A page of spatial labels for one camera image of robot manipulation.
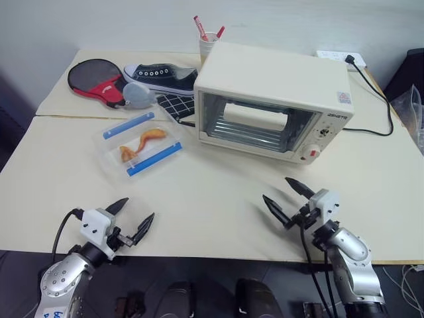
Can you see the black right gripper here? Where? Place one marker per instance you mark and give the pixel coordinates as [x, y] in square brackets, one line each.
[303, 218]

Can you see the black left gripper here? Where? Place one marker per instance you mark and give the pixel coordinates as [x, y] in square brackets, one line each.
[116, 240]

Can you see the cream toaster oven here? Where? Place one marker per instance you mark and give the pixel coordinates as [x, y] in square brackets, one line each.
[271, 76]

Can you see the clear box with blue clips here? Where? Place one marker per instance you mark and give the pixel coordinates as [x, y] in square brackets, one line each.
[109, 152]

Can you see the dark rounded shape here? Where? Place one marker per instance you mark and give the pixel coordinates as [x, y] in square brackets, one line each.
[256, 299]
[179, 301]

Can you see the black white grid cloth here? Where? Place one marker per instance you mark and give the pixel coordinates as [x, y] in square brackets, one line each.
[175, 106]

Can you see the black white canvas shoe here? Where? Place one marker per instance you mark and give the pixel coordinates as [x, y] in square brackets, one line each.
[172, 77]

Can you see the red black paddle case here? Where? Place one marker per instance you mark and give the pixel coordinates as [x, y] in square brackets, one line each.
[89, 73]

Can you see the white power strip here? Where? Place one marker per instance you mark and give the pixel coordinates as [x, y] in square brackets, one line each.
[334, 54]

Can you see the clear plastic bag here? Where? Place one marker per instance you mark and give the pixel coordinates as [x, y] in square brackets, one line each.
[409, 106]

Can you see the white pen cup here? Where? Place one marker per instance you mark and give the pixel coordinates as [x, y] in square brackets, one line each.
[208, 49]

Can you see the black chair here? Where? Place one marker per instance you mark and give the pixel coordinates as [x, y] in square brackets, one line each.
[409, 69]

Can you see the short red marker pen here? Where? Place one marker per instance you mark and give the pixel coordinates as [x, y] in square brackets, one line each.
[220, 32]

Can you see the long red marker pen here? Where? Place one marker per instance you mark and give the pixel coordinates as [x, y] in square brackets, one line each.
[199, 26]

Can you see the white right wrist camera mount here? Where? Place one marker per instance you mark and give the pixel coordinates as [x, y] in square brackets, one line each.
[324, 202]

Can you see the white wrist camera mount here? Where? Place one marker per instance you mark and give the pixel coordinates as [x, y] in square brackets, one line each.
[95, 224]
[324, 202]

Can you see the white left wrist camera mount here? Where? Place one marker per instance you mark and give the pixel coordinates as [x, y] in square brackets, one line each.
[95, 224]

